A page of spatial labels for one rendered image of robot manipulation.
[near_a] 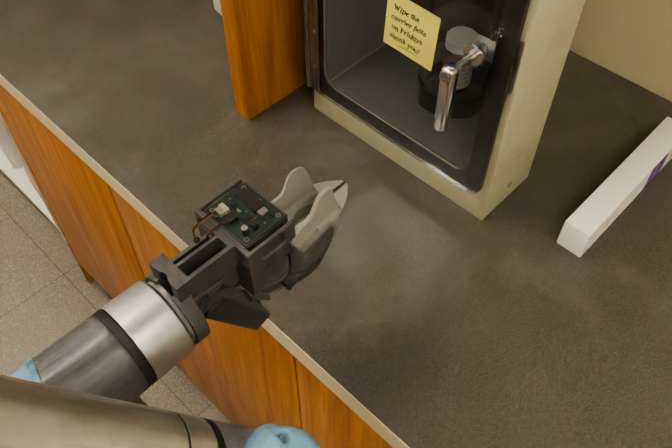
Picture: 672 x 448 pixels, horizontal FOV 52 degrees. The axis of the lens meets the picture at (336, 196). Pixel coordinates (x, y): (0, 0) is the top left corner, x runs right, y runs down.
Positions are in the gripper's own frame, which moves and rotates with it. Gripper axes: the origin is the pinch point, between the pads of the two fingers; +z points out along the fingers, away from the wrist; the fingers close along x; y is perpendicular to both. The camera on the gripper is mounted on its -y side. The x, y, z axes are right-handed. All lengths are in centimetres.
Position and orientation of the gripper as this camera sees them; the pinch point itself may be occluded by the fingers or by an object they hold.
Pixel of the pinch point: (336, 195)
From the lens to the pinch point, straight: 68.5
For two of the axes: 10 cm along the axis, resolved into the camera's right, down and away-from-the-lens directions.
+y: 0.0, -6.4, -7.7
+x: -7.2, -5.4, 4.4
